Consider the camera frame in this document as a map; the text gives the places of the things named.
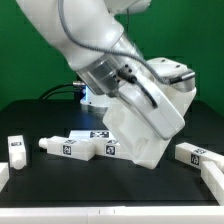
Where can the white front rail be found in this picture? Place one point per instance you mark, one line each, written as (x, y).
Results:
(114, 215)

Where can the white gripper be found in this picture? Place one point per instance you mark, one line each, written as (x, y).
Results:
(150, 104)

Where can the white left corner block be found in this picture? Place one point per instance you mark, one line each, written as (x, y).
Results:
(4, 174)

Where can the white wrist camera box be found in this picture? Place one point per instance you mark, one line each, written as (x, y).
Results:
(180, 76)

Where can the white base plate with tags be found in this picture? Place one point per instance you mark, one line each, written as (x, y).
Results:
(86, 134)

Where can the white right corner rail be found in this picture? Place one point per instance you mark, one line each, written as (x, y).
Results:
(214, 179)

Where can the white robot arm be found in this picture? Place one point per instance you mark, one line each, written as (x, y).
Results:
(96, 47)

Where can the white desk top panel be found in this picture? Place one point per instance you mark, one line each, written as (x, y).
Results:
(137, 138)

